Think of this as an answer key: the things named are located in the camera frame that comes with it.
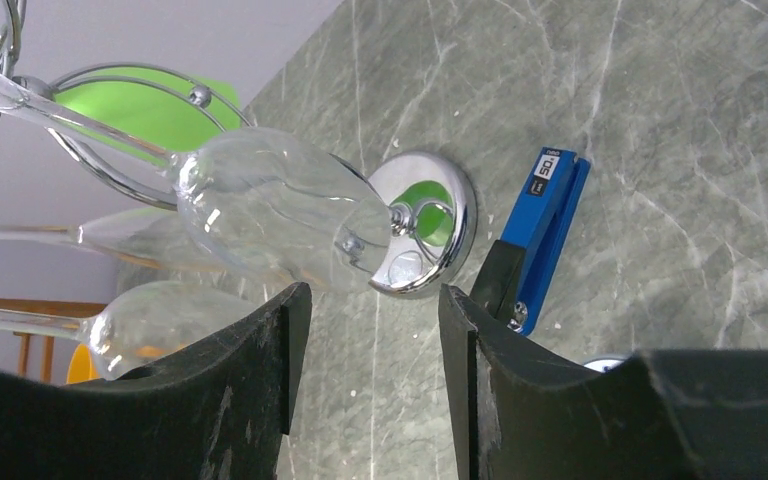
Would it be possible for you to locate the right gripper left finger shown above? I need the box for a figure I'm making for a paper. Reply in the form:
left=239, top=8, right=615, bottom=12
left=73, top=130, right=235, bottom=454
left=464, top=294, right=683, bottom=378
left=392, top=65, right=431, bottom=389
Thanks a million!
left=0, top=282, right=312, bottom=479

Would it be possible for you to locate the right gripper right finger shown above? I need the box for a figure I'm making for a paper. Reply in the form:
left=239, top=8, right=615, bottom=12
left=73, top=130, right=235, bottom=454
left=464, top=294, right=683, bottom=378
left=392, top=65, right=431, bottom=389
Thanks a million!
left=438, top=286, right=768, bottom=479

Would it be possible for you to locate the clear wine glass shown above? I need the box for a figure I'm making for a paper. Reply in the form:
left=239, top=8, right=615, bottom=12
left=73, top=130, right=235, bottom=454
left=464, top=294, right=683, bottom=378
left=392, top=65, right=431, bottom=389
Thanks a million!
left=0, top=280, right=259, bottom=382
left=0, top=73, right=391, bottom=291
left=0, top=207, right=227, bottom=272

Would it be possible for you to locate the orange plastic goblet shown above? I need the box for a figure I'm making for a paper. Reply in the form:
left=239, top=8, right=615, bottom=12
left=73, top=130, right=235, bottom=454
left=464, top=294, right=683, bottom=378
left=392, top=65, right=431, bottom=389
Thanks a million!
left=66, top=342, right=186, bottom=384

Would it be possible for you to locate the green plastic wine glass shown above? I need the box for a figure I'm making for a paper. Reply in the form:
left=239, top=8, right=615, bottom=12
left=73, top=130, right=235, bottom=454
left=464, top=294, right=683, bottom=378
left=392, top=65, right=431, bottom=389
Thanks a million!
left=50, top=62, right=247, bottom=151

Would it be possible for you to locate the orange wooden rack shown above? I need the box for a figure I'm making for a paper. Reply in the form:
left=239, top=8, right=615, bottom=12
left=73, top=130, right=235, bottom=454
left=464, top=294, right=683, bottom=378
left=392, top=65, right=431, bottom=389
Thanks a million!
left=0, top=298, right=106, bottom=383

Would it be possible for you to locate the chrome wine glass rack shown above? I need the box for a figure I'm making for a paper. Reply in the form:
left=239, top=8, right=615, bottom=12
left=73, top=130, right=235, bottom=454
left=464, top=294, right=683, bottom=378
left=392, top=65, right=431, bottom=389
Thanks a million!
left=0, top=1, right=476, bottom=298

